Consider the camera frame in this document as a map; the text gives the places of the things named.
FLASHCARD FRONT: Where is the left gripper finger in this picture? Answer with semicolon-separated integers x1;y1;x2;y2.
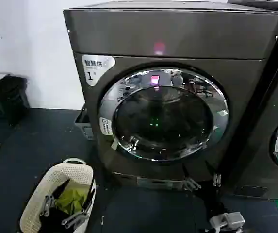
64;184;97;226
39;179;71;217

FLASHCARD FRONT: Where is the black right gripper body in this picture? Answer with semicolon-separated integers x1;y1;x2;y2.
189;186;228;218

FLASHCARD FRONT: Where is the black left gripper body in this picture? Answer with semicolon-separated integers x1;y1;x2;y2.
35;214;69;233

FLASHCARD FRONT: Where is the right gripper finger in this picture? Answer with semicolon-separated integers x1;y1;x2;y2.
182;164;202;191
206;160;223;188

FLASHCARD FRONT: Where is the green garment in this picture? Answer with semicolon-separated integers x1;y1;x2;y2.
54;187;90;216

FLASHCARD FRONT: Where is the white perforated laundry basket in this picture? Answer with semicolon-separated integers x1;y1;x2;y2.
19;158;97;233

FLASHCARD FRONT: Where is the grey dryer without sticker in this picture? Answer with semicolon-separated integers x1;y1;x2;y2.
228;0;278;202

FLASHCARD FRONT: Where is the round glass dryer door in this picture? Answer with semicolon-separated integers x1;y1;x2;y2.
99;68;229;162

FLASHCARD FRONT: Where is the grey plastic tray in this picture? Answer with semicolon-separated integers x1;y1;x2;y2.
74;102;94;141

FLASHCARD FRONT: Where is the small white door label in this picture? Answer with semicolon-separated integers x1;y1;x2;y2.
99;117;114;135

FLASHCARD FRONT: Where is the white printed dryer sticker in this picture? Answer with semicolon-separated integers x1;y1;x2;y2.
81;55;116;87

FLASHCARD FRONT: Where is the grey front-load dryer with sticker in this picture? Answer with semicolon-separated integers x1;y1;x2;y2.
63;0;278;190

